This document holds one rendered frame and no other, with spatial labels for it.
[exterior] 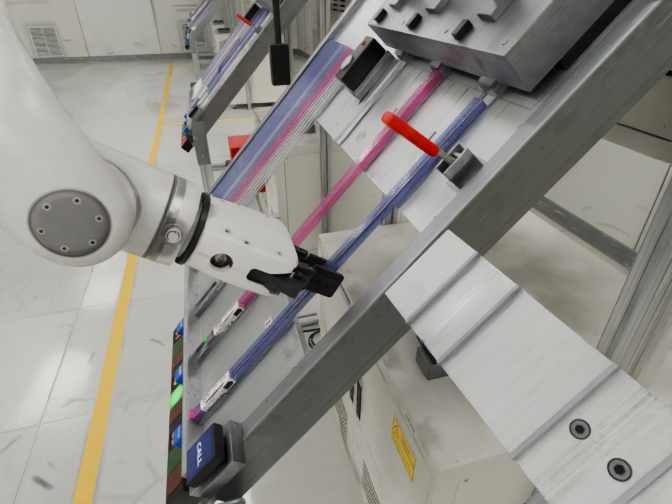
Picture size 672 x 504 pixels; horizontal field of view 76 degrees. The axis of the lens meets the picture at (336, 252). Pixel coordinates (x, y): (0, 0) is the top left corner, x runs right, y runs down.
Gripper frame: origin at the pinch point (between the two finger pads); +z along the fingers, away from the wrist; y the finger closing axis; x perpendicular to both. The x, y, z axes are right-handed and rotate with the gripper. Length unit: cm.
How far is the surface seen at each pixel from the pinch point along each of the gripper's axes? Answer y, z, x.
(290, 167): 135, 38, 22
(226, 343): 8.0, -2.1, 19.0
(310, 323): 60, 42, 45
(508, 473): -9.6, 42.7, 16.2
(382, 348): -9.9, 5.1, 0.6
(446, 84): 8.8, 5.4, -25.2
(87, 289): 145, -14, 118
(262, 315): 5.6, -0.8, 11.2
